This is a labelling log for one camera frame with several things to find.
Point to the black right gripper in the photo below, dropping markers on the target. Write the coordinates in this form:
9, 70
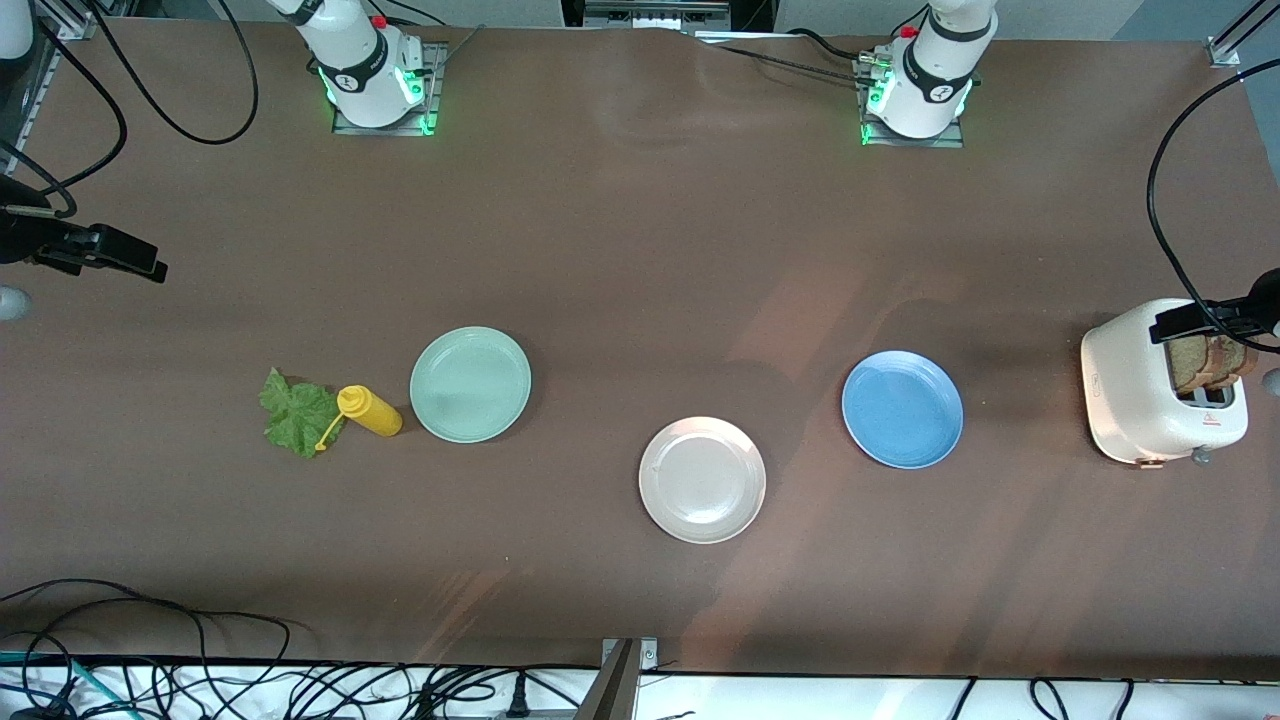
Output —
18, 241

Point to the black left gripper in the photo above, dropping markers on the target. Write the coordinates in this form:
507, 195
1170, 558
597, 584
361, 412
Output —
1262, 301

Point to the brown bread slice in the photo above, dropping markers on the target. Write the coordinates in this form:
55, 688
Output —
1190, 365
1232, 362

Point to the green lettuce leaf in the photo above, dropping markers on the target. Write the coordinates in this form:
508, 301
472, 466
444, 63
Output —
295, 415

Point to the yellow squeeze bottle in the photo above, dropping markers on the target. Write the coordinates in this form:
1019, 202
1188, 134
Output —
375, 412

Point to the blue plate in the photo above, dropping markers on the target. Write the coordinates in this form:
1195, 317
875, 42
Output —
902, 410

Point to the mint green plate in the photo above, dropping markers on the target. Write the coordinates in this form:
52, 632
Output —
470, 385

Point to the beige plate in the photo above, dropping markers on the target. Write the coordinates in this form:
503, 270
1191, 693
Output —
702, 480

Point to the white toaster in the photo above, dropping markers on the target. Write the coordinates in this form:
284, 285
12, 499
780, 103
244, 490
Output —
1125, 390

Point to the black equipment box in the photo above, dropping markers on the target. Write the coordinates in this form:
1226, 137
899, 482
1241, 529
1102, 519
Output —
650, 12

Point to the black power plug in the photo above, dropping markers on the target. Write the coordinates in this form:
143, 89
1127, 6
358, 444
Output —
517, 700

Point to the aluminium frame profile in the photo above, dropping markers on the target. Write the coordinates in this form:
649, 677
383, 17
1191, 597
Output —
70, 18
1225, 50

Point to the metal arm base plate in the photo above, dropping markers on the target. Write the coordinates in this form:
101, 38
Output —
950, 142
433, 70

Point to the grey metal bracket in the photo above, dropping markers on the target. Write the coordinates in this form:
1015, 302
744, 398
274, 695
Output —
615, 690

